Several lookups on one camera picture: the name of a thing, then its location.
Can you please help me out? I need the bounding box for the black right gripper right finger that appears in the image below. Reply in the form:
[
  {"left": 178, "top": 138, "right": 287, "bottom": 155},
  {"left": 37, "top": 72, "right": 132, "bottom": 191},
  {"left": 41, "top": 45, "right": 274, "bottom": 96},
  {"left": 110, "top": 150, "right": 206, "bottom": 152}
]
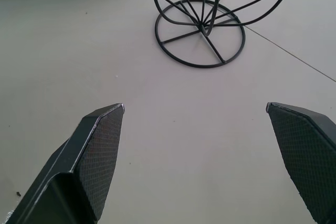
[{"left": 266, "top": 102, "right": 336, "bottom": 224}]

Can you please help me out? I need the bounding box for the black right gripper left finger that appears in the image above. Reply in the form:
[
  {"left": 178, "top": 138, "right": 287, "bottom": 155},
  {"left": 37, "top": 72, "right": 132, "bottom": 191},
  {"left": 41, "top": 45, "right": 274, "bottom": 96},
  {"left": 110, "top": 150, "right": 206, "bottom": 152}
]
[{"left": 4, "top": 103, "right": 126, "bottom": 224}]

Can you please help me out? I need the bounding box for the black wire basket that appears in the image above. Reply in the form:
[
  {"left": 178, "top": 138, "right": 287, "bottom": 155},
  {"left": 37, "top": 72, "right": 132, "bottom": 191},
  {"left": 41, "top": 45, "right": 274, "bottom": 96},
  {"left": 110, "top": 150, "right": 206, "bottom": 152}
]
[{"left": 139, "top": 0, "right": 299, "bottom": 69}]

